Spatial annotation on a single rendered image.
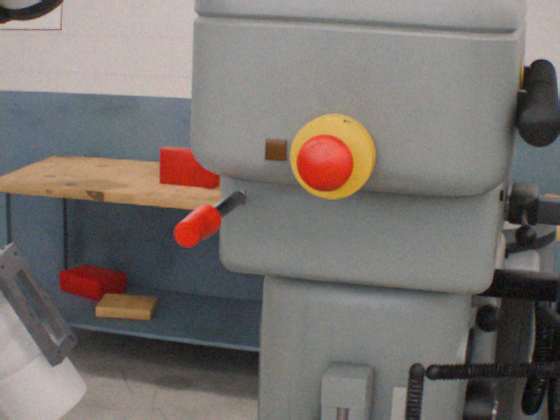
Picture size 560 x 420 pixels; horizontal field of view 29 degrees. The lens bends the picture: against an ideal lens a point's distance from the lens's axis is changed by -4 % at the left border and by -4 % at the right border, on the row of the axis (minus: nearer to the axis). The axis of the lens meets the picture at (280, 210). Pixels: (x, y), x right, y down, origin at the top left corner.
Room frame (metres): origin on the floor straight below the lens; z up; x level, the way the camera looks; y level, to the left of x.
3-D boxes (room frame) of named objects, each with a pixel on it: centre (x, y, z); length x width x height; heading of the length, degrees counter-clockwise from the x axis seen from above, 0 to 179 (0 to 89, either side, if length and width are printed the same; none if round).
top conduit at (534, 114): (1.02, -0.24, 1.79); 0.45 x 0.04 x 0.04; 167
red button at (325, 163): (0.77, -0.03, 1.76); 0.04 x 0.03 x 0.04; 77
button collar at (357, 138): (0.80, -0.04, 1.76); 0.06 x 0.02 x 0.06; 77
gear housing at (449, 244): (1.06, -0.10, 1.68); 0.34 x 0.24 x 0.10; 167
